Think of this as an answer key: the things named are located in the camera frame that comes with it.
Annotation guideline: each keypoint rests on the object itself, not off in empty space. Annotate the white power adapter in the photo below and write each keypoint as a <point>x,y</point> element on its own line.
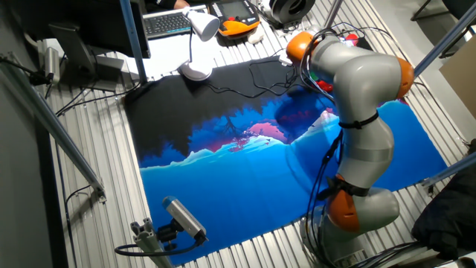
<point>285,59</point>

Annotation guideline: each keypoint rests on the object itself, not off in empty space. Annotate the landscape print desk mat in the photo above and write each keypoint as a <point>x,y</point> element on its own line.
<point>223,193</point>

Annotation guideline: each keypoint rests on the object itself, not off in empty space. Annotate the black fabric bag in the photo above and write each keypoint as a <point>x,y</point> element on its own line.
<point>446,216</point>

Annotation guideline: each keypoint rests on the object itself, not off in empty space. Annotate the black computer keyboard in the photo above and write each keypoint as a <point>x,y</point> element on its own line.
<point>167,23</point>

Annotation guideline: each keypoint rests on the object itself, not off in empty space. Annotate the white desk lamp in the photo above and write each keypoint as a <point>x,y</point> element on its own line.
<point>204,24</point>

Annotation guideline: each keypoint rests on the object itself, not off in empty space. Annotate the black chair legs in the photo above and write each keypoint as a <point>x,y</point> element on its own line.
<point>455,5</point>

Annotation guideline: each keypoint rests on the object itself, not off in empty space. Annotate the white desk sheet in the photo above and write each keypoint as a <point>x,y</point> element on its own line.
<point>163,56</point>

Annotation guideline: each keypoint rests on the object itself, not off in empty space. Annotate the silver camera blue cap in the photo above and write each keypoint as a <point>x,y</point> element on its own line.
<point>184,217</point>

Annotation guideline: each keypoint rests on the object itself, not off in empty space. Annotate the blue aluminium frame beam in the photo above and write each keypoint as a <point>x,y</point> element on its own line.
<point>446,38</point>
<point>450,170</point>

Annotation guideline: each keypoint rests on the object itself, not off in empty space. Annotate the orange grey teach pendant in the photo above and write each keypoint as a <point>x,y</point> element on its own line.
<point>236,16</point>

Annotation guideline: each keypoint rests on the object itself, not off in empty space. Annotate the blue aluminium frame post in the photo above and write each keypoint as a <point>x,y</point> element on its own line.
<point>133,37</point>

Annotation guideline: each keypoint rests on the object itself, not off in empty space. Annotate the red emergency stop box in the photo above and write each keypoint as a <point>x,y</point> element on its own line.
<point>351,37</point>

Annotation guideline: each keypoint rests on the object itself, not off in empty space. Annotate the short aluminium profile stub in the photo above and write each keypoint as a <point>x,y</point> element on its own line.
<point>148,242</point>

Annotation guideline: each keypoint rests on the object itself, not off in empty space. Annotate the silver metal pole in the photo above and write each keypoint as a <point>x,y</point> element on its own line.
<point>332,15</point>

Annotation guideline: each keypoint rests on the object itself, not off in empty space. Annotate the grey aluminium frame beam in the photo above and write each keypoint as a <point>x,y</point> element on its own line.
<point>52,123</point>

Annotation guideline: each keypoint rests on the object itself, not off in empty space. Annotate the black camera ball mount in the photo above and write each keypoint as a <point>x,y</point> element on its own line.
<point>167,234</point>

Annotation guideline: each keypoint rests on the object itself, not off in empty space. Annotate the small silver camera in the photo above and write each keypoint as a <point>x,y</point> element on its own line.
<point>52,63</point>

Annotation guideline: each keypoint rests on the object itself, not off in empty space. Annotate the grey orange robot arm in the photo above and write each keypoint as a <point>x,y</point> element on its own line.
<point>364,82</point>

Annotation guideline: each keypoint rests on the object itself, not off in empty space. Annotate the black computer monitor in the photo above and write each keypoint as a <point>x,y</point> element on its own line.
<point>93,22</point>

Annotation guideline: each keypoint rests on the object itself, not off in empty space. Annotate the dark sleeved forearm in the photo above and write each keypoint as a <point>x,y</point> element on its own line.
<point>160,3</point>

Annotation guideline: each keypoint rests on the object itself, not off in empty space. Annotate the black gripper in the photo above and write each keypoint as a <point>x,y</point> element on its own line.
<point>314,76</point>

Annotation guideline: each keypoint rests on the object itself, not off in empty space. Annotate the person hand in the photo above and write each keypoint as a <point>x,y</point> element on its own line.
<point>181,3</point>

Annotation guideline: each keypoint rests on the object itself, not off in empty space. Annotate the brown cardboard sheet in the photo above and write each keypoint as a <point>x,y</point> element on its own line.
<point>461,78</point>

